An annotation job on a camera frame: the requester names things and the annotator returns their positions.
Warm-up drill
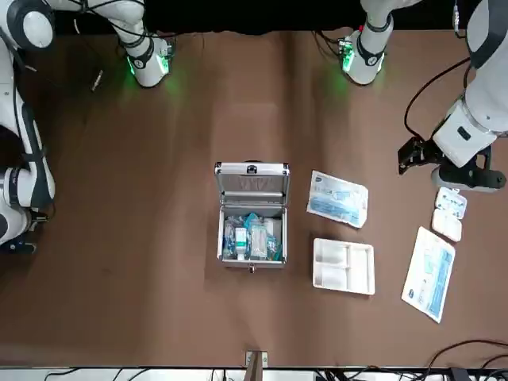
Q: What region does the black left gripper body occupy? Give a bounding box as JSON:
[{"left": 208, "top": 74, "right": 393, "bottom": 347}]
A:
[{"left": 418, "top": 138, "right": 442, "bottom": 167}]

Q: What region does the white partition tray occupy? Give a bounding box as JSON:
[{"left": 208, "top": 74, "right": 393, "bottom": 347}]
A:
[{"left": 312, "top": 237, "right": 376, "bottom": 296}]

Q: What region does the aluminium first-aid case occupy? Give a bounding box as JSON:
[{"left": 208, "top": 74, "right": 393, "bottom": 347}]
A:
[{"left": 214, "top": 160, "right": 291, "bottom": 275}]

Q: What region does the pale blue gauze packet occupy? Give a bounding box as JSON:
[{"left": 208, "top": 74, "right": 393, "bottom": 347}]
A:
[{"left": 248, "top": 225, "right": 271, "bottom": 257}]

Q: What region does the white pill box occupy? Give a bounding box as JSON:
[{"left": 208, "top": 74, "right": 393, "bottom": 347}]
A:
[{"left": 431, "top": 185, "right": 468, "bottom": 242}]

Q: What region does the folded mask packet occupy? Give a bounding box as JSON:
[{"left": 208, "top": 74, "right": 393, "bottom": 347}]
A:
[{"left": 306, "top": 170, "right": 369, "bottom": 229}]

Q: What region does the large flat mask packet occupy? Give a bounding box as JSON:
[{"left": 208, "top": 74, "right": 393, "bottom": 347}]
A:
[{"left": 400, "top": 225, "right": 456, "bottom": 323}]

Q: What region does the blue dotted bandage packet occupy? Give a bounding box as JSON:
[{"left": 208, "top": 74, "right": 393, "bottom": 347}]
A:
[{"left": 223, "top": 216, "right": 237, "bottom": 258}]

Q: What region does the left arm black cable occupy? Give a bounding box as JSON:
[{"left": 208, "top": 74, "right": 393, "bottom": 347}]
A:
[{"left": 403, "top": 0, "right": 477, "bottom": 140}]

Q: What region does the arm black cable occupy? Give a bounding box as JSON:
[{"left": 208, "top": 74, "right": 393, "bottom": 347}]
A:
[
  {"left": 11, "top": 0, "right": 154, "bottom": 93},
  {"left": 403, "top": 0, "right": 477, "bottom": 140}
]

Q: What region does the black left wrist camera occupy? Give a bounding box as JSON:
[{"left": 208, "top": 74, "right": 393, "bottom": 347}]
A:
[{"left": 431, "top": 144, "right": 508, "bottom": 194}]

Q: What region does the black left base cable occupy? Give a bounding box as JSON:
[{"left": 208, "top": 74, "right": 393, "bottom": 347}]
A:
[{"left": 315, "top": 30, "right": 344, "bottom": 56}]

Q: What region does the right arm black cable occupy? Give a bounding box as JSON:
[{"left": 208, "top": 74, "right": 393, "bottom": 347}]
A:
[{"left": 11, "top": 0, "right": 154, "bottom": 93}]

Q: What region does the black loose table cable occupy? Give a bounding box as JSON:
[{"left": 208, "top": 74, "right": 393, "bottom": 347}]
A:
[{"left": 426, "top": 338, "right": 508, "bottom": 381}]

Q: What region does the aluminium frame post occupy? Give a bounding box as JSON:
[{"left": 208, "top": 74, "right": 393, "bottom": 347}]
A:
[{"left": 244, "top": 350, "right": 268, "bottom": 381}]

